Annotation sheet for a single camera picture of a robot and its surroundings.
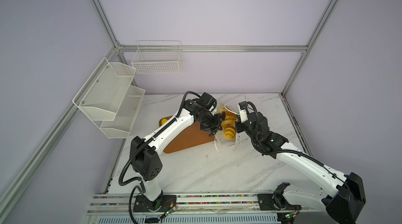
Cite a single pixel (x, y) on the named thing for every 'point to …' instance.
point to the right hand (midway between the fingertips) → (236, 113)
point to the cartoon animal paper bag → (220, 136)
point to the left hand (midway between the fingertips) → (220, 129)
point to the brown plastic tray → (192, 136)
